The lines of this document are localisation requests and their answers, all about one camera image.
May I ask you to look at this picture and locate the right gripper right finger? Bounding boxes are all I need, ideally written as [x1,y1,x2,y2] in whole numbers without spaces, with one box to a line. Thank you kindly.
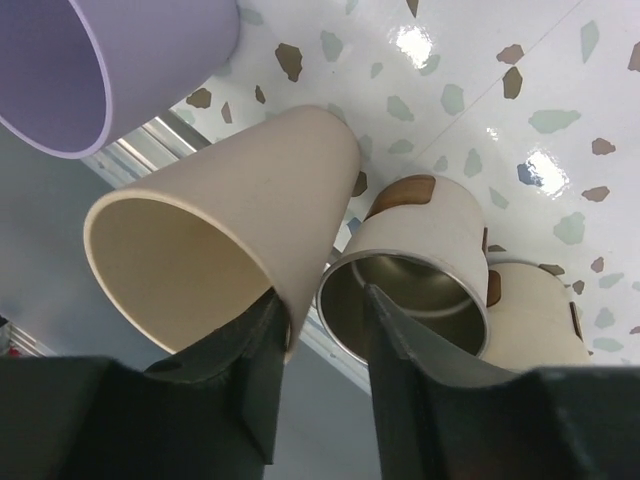
[364,285,639,479]

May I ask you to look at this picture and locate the purple plastic cup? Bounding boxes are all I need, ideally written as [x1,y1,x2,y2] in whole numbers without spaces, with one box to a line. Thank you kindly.
[1,1,240,159]

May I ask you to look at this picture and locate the cream metal cup right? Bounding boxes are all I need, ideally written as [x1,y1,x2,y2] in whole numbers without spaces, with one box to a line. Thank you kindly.
[480,262,590,372]

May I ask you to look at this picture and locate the cream metal cup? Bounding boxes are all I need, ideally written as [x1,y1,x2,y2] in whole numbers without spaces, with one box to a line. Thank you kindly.
[480,262,590,372]
[316,174,489,363]

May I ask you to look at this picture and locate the beige plastic cup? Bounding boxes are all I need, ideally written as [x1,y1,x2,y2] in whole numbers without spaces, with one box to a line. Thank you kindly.
[84,106,361,354]

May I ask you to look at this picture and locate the cream metal cup middle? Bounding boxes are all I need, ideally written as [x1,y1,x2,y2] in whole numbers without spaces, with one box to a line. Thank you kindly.
[316,174,489,363]

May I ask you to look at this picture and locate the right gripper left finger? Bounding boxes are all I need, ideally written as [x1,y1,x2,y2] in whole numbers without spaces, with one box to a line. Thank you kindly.
[1,291,286,479]

